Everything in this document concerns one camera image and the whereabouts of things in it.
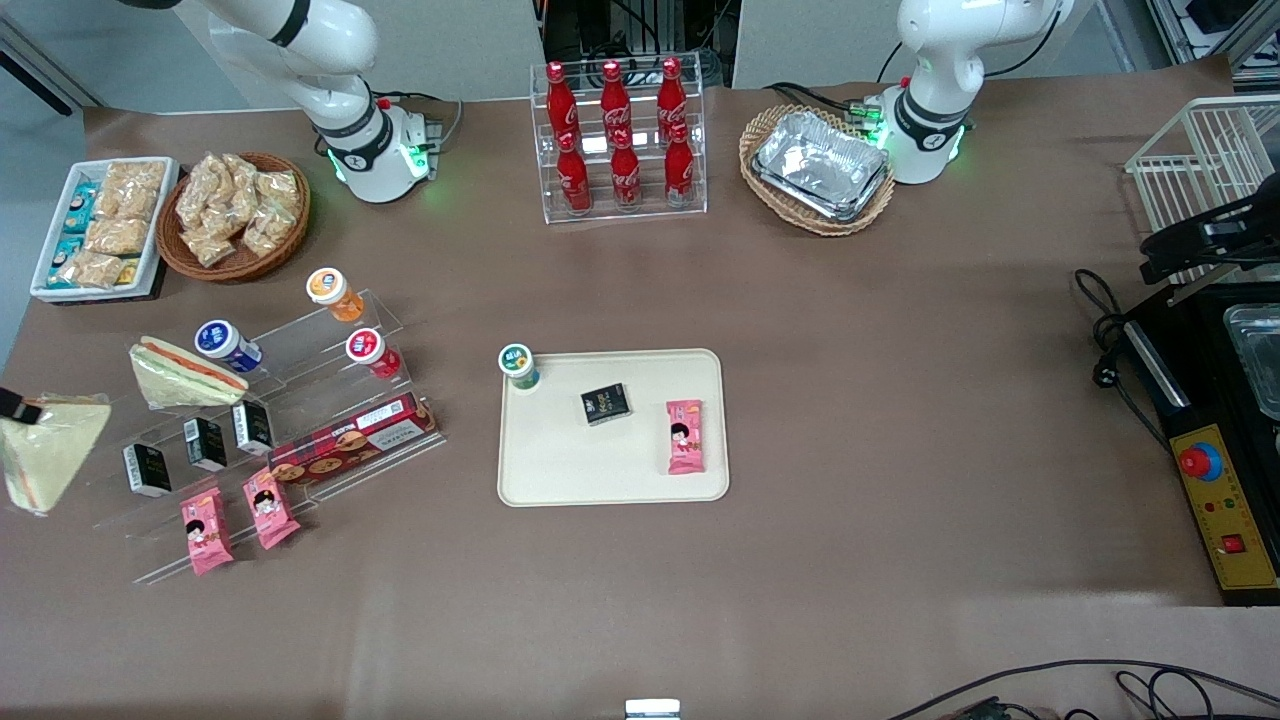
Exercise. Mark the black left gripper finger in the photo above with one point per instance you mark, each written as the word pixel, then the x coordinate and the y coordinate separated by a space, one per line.
pixel 15 405

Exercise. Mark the black sealing machine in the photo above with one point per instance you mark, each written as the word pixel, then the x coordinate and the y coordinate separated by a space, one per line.
pixel 1200 360

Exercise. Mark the aluminium foil tray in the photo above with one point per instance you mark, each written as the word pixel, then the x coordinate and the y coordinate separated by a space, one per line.
pixel 820 165

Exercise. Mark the clear acrylic bottle rack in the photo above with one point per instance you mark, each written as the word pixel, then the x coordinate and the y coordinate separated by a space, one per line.
pixel 620 215

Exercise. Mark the steel machine tray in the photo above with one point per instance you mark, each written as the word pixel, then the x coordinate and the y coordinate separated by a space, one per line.
pixel 1258 355

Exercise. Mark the small white device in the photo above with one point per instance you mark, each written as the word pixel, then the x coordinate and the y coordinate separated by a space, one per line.
pixel 652 709

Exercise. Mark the orange gum bottle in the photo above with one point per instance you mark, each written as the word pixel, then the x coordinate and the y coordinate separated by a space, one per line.
pixel 332 292

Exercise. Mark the small yellow snack packet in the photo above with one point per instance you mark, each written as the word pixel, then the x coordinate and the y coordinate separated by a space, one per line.
pixel 128 272

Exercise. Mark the light wicker basket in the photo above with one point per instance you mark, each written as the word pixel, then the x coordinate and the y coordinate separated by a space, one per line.
pixel 765 190

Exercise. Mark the red-capped gum bottle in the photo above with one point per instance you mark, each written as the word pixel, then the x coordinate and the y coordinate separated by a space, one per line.
pixel 370 352

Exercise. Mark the small blue snack packet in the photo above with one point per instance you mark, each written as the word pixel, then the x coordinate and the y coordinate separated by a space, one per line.
pixel 78 218
pixel 58 278
pixel 67 250
pixel 83 193

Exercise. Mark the white rectangular snack bin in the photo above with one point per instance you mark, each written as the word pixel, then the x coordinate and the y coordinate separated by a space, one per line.
pixel 45 275

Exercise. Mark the pink cartoon snack packet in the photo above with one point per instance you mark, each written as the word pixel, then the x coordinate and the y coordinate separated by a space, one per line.
pixel 270 508
pixel 686 436
pixel 206 532

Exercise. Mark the metal shelf frame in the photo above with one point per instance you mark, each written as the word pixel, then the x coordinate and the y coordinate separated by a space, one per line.
pixel 1210 25

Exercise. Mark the small black snack box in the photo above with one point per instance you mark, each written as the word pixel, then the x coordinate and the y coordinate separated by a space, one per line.
pixel 253 428
pixel 606 405
pixel 205 445
pixel 147 470

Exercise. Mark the red emergency stop button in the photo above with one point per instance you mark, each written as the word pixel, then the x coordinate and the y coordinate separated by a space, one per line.
pixel 1200 461

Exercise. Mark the red tartan shortbread box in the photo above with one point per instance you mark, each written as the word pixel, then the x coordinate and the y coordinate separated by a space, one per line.
pixel 350 440

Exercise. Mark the clear bag of tan snacks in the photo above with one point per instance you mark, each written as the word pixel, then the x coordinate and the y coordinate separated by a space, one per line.
pixel 280 190
pixel 205 185
pixel 135 185
pixel 210 245
pixel 268 232
pixel 118 236
pixel 92 270
pixel 245 175

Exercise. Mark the brown wicker basket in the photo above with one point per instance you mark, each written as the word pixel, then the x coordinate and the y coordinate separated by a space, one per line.
pixel 240 268

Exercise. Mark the green lid yogurt cup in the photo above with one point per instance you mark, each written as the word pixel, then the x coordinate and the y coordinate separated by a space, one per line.
pixel 519 365

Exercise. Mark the red cola bottle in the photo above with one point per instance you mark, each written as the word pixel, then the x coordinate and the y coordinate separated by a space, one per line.
pixel 671 92
pixel 573 180
pixel 614 98
pixel 558 100
pixel 680 168
pixel 626 175

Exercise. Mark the cream plastic serving tray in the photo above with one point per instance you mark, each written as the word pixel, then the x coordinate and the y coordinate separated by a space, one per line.
pixel 600 460

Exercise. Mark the blue-capped gum bottle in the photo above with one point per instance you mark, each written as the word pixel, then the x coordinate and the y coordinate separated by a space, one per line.
pixel 225 344

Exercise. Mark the triangle sandwich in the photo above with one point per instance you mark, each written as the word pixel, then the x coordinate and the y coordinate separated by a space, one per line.
pixel 50 450
pixel 175 382

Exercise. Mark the clear acrylic tiered stand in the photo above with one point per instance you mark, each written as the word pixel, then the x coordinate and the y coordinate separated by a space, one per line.
pixel 310 345

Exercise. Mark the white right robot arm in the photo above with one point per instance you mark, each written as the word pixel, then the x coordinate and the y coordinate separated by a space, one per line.
pixel 340 60

